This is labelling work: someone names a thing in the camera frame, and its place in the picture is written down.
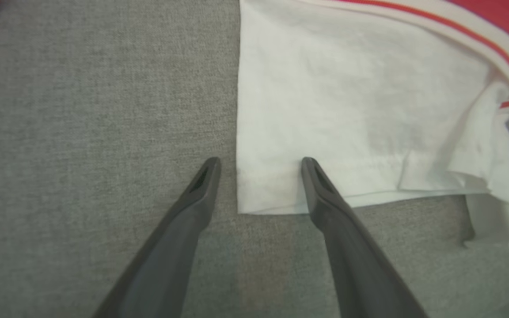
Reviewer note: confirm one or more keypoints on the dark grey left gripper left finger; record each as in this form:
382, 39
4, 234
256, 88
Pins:
168, 251

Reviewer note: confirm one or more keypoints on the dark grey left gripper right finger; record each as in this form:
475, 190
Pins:
356, 265

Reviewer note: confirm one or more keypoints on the red and white shirt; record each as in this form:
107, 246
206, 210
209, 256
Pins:
347, 97

